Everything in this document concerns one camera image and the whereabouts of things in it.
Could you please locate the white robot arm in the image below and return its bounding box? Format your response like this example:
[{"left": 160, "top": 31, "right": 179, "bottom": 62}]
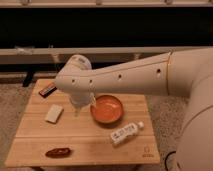
[{"left": 55, "top": 47, "right": 213, "bottom": 171}]

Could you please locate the orange bowl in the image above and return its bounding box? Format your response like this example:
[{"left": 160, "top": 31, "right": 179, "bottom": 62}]
[{"left": 90, "top": 95, "right": 124, "bottom": 124}]

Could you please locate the wooden table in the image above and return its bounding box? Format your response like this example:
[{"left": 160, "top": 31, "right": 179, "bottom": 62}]
[{"left": 5, "top": 79, "right": 160, "bottom": 167}]

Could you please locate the white sponge block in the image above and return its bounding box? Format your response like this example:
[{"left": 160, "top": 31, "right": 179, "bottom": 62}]
[{"left": 45, "top": 105, "right": 63, "bottom": 123}]

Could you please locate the dark chocolate bar packet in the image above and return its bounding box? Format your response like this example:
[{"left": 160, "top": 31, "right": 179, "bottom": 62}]
[{"left": 39, "top": 83, "right": 56, "bottom": 98}]

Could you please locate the white plastic bottle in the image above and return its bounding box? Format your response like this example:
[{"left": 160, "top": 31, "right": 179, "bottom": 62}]
[{"left": 110, "top": 122, "right": 144, "bottom": 146}]

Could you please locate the red brown snack packet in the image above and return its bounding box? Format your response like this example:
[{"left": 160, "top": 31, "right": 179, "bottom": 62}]
[{"left": 45, "top": 148, "right": 71, "bottom": 158}]

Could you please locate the grey horizontal rail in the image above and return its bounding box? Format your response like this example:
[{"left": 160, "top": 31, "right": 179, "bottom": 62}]
[{"left": 0, "top": 46, "right": 213, "bottom": 65}]

